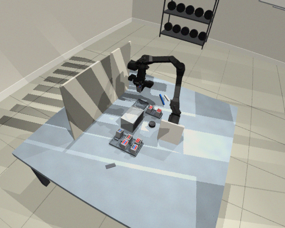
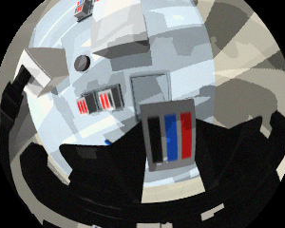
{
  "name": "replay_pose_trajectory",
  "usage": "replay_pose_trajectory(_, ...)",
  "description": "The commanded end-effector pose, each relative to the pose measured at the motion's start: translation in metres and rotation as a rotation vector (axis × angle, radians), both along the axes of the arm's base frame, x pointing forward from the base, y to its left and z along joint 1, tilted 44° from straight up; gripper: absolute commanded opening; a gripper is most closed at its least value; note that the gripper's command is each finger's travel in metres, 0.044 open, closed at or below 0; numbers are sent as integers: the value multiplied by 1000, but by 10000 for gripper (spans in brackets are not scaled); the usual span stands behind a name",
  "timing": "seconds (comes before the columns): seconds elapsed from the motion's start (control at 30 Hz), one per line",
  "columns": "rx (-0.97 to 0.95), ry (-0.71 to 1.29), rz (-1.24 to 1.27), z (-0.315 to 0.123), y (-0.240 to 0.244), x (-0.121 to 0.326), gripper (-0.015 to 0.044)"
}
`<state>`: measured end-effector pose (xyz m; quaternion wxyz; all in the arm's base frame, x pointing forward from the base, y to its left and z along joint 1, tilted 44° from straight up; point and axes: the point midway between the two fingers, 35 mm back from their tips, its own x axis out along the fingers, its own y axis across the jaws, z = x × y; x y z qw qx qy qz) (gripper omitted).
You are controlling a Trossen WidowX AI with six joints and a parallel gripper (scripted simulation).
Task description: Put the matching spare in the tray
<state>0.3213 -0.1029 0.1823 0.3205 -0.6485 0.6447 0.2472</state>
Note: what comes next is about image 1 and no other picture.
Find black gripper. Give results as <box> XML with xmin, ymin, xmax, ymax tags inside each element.
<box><xmin>128</xmin><ymin>73</ymin><xmax>154</xmax><ymax>90</ymax></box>

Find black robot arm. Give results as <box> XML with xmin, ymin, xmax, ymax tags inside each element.
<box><xmin>127</xmin><ymin>55</ymin><xmax>185</xmax><ymax>124</ymax></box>

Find dark grey cylinder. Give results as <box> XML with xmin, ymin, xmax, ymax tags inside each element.
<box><xmin>149</xmin><ymin>121</ymin><xmax>156</xmax><ymax>128</ymax></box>

